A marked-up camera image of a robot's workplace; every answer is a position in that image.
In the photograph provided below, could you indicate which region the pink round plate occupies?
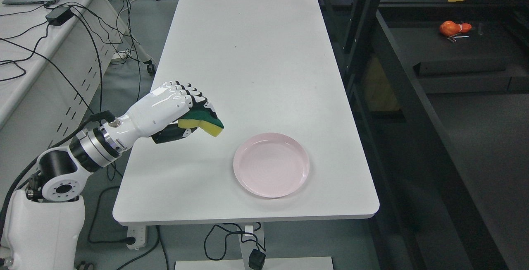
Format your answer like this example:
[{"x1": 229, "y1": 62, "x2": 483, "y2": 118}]
[{"x1": 233, "y1": 132, "x2": 310, "y2": 198}]

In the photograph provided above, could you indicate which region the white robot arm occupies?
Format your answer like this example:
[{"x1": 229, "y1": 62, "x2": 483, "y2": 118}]
[{"x1": 1, "y1": 111, "x2": 124, "y2": 270}]

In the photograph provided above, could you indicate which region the green yellow sponge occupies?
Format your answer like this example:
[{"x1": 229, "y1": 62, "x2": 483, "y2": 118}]
[{"x1": 177, "y1": 109, "x2": 224, "y2": 137}]

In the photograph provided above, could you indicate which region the orange plastic bag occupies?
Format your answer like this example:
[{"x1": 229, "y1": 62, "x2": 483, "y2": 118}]
[{"x1": 439, "y1": 21, "x2": 472, "y2": 38}]

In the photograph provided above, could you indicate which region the white power strip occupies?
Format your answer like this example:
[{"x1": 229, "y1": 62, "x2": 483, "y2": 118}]
[{"x1": 127, "y1": 225, "x2": 148, "y2": 251}]

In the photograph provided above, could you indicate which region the white perforated desk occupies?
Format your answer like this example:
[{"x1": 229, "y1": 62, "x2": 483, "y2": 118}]
[{"x1": 1, "y1": 0, "x2": 157, "y2": 198}]

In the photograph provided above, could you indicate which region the black power adapter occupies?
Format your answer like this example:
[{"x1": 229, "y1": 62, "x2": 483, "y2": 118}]
[{"x1": 45, "y1": 5, "x2": 74, "y2": 26}]

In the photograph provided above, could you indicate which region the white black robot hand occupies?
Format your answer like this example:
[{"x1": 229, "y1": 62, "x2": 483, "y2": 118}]
[{"x1": 100, "y1": 81, "x2": 218, "y2": 151}]

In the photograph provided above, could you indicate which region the white table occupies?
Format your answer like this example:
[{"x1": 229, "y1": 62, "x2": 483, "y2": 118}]
[{"x1": 112, "y1": 0, "x2": 380, "y2": 270}]

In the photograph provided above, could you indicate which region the black metal rack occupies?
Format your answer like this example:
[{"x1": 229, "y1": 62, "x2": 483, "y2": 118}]
[{"x1": 319, "y1": 0, "x2": 528, "y2": 270}]

